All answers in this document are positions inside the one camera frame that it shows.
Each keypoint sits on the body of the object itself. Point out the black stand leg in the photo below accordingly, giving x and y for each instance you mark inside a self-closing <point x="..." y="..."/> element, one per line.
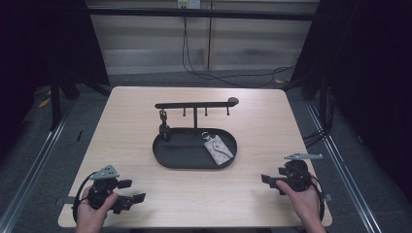
<point x="55" y="103"/>

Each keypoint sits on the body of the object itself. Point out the black horizontal bar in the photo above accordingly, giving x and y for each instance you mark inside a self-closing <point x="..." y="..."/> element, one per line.
<point x="200" y="13"/>

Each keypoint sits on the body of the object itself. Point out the yellow floor scrap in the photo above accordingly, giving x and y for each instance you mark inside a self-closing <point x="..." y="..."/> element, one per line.
<point x="44" y="103"/>

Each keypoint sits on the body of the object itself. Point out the person's left hand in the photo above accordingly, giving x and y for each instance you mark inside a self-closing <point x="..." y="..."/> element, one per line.
<point x="92" y="218"/>

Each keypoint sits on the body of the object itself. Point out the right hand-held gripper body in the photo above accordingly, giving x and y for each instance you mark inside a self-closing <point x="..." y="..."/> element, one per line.
<point x="298" y="174"/>

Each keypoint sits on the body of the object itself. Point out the person's right hand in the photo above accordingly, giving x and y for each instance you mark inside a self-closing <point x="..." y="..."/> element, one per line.
<point x="304" y="207"/>

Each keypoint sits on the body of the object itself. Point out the black key rack with tray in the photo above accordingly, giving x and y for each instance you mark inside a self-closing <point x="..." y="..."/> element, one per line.
<point x="188" y="152"/>

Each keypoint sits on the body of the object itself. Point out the white wall socket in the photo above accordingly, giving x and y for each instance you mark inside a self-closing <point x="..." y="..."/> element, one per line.
<point x="189" y="3"/>

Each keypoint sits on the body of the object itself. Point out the metal floor rail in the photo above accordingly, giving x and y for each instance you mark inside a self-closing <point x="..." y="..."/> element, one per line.
<point x="343" y="165"/>
<point x="35" y="165"/>

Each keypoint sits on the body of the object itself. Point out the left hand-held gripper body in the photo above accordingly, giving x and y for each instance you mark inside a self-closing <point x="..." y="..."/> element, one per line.
<point x="102" y="191"/>

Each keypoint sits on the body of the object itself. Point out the dark curtain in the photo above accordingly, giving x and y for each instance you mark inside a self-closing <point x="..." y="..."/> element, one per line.
<point x="42" y="42"/>
<point x="372" y="81"/>

